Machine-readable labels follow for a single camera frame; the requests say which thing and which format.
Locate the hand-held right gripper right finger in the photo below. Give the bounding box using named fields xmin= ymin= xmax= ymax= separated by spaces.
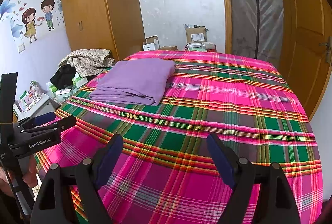
xmin=207 ymin=133 xmax=301 ymax=224

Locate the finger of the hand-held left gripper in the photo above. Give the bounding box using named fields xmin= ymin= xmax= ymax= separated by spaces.
xmin=16 ymin=111 xmax=56 ymax=130
xmin=19 ymin=115 xmax=77 ymax=136

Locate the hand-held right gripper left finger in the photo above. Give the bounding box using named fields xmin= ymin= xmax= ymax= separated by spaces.
xmin=31 ymin=133 xmax=123 ymax=224

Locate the purple knit sweater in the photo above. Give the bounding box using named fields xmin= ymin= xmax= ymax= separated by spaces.
xmin=89 ymin=58 xmax=176 ymax=106

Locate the person's left hand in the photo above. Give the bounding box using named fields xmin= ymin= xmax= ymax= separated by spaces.
xmin=23 ymin=156 xmax=38 ymax=188

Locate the grey drawer cabinet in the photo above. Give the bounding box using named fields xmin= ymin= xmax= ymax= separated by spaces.
xmin=17 ymin=93 xmax=56 ymax=121

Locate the green tissue pack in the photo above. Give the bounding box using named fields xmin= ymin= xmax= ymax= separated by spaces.
xmin=47 ymin=82 xmax=61 ymax=95
xmin=72 ymin=74 xmax=89 ymax=88

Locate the black garment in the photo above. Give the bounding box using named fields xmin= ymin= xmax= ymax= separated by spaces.
xmin=50 ymin=64 xmax=77 ymax=90

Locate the pink green plaid bedsheet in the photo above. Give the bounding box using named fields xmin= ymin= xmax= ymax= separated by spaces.
xmin=34 ymin=50 xmax=323 ymax=224

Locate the beige floral cloth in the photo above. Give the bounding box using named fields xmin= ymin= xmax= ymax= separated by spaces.
xmin=59 ymin=49 xmax=116 ymax=78

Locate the pile of parcel bags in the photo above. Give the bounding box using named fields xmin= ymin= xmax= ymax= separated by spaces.
xmin=185 ymin=42 xmax=216 ymax=52

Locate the white cardboard box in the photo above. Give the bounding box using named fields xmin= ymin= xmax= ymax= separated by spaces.
xmin=145 ymin=35 xmax=159 ymax=51

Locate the wooden wardrobe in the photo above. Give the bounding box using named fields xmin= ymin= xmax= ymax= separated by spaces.
xmin=60 ymin=0 xmax=146 ymax=61

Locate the brown cardboard box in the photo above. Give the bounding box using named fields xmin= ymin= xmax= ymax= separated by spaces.
xmin=185 ymin=23 xmax=209 ymax=44

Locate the clear plastic door curtain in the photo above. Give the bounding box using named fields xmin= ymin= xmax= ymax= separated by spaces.
xmin=223 ymin=0 xmax=286 ymax=60

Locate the wooden door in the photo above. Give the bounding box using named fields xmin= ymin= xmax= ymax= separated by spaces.
xmin=275 ymin=0 xmax=332 ymax=121

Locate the cartoon couple wall sticker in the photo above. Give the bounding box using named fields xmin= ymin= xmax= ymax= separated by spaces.
xmin=0 ymin=0 xmax=64 ymax=44

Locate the wooden door frame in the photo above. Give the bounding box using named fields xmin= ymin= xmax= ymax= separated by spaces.
xmin=216 ymin=0 xmax=234 ymax=53

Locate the metal door handle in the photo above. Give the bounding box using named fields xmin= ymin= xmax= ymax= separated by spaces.
xmin=319 ymin=36 xmax=332 ymax=64

